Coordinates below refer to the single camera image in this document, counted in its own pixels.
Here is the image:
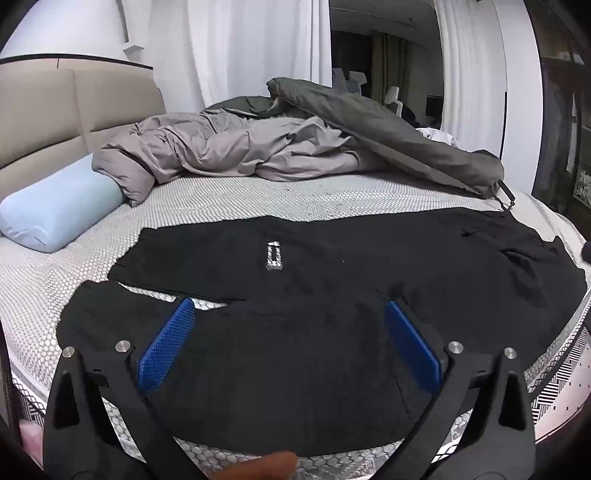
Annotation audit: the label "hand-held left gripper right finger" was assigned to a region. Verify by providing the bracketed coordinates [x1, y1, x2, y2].
[384, 300, 536, 480]

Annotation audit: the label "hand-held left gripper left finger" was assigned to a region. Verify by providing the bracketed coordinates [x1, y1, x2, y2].
[42, 298, 199, 480]

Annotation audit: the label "black pants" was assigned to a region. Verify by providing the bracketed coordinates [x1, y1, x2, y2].
[58, 208, 588, 457]

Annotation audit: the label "person's left hand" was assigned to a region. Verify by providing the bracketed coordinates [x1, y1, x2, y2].
[207, 451, 298, 480]

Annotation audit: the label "white patterned mattress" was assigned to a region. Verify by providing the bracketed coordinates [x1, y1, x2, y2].
[0, 173, 591, 480]

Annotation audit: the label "light blue pillow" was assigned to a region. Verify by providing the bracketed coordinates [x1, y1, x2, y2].
[0, 154, 125, 254]

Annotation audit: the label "grey olive duvet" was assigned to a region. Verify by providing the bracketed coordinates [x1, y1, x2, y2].
[91, 78, 505, 208]

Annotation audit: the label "white cloth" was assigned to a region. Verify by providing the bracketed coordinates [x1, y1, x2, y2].
[416, 128, 458, 148]

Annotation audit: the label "beige padded headboard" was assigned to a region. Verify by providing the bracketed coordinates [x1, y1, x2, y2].
[0, 54, 167, 174]

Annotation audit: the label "dark glass cabinet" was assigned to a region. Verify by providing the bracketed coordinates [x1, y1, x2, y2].
[529, 0, 591, 213]

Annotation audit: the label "black duvet strap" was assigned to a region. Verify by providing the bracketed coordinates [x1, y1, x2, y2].
[492, 180, 517, 213]

